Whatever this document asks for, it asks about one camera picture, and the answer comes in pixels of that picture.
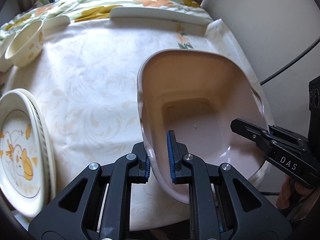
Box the white rectangular dish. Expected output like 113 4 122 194
110 6 209 37

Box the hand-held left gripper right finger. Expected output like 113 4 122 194
167 130 293 240

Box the white patterned tablecloth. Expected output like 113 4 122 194
0 17 273 233

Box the large square white bowl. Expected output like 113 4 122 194
137 49 270 205

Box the white plate with grey rim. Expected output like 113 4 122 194
0 89 48 207

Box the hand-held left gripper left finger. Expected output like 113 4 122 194
28 142 151 240

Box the floral striped blanket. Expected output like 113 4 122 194
0 0 213 46

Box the black cable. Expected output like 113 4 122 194
260 36 320 85

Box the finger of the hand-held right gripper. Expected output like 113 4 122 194
230 118 315 189
269 124 309 157

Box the yellow duck plate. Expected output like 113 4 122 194
10 97 57 218

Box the person's right hand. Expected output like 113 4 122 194
276 174 317 217

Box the cream bowl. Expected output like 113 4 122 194
4 20 45 68

